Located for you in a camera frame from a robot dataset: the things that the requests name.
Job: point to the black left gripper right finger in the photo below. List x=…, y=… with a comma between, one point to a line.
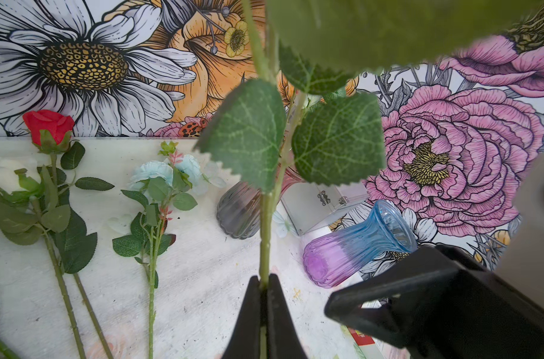
x=282, y=339

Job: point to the dark pink glass vase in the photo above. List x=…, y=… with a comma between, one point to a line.
x=238, y=211

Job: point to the pink flower stems on table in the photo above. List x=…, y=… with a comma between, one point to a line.
x=36, y=181

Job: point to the blue purple glass vase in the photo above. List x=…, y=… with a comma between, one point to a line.
x=331, y=259

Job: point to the grey metal box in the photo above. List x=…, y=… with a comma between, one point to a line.
x=311, y=206

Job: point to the red small box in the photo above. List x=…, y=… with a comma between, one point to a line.
x=361, y=339

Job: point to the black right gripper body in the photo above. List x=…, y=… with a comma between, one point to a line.
x=439, y=303

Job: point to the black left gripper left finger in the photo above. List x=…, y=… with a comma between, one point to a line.
x=245, y=340

